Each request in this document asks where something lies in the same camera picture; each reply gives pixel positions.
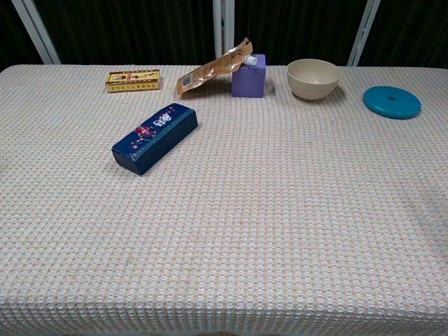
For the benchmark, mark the yellow red small box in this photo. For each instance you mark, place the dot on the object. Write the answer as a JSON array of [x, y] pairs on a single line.
[[133, 81]]

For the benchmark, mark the beige waffle tablecloth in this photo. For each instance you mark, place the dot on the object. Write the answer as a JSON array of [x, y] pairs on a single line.
[[245, 210]]

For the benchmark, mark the purple cube block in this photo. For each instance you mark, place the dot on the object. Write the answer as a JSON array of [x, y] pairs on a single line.
[[248, 82]]

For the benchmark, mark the brown spout pouch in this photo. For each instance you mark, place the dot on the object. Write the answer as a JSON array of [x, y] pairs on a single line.
[[206, 71]]

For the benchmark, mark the beige bowl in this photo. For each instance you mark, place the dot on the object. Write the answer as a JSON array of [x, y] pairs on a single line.
[[313, 82]]

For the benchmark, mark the black pleated curtain panel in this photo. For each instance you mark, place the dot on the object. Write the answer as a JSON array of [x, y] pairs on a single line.
[[413, 31], [10, 38], [133, 31], [294, 28]]

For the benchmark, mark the teal round disc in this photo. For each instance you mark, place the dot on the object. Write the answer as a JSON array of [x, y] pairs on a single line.
[[392, 103]]

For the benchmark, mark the white metal frame post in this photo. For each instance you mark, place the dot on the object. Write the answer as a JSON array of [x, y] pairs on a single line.
[[217, 21], [363, 31], [35, 28]]

